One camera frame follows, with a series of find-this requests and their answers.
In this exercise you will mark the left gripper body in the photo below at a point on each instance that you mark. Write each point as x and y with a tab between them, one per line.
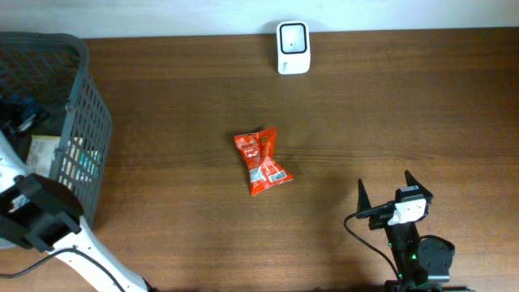
36	237

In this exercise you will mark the white barcode scanner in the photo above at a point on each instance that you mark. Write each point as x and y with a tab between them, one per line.
293	48

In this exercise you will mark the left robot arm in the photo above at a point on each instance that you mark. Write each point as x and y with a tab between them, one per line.
40	213

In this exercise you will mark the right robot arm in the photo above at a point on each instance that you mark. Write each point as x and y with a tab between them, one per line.
419	262

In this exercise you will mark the grey plastic mesh basket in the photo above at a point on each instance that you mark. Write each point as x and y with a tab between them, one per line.
53	68

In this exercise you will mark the yellow wet wipes pack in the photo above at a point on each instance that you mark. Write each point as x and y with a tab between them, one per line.
78	164

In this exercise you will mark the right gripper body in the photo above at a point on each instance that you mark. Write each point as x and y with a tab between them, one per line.
381	219

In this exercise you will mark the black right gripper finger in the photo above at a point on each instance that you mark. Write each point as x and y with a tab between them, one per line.
363	204
412	181

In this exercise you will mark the red snack bag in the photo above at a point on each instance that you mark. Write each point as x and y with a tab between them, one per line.
257	150

